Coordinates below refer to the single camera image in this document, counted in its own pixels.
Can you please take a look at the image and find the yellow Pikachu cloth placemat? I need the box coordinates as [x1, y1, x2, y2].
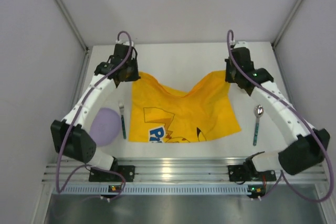
[128, 70, 241, 143]

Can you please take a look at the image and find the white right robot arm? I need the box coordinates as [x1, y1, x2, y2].
[225, 44, 330, 175]

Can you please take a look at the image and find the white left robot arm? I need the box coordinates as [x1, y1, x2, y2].
[50, 41, 140, 170]

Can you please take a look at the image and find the lilac plastic plate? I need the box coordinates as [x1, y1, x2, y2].
[89, 108, 121, 147]

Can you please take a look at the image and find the right aluminium corner post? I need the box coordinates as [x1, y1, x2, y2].
[271, 0, 305, 49]

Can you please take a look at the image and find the aluminium corner post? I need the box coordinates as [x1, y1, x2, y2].
[54, 0, 89, 51]
[271, 0, 305, 49]

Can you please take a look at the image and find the fork with green handle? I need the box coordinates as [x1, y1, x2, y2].
[119, 100, 127, 140]

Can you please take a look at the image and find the spoon with green handle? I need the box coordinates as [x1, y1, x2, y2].
[253, 104, 264, 146]

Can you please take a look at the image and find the aluminium rail frame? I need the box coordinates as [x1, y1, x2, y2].
[42, 157, 328, 184]

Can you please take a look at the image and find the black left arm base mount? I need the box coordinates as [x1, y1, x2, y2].
[88, 165, 135, 183]

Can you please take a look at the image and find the left aluminium corner post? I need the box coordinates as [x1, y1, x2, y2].
[54, 0, 89, 51]

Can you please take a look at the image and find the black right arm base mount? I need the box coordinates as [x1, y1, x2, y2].
[227, 165, 277, 185]

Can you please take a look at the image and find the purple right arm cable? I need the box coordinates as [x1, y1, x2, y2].
[227, 29, 333, 204]

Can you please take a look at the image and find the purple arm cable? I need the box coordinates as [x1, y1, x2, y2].
[227, 29, 333, 204]
[56, 30, 133, 200]

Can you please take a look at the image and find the grey slotted cable duct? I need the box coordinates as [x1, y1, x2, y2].
[52, 184, 266, 196]

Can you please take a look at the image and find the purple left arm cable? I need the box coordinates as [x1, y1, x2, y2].
[56, 30, 133, 200]

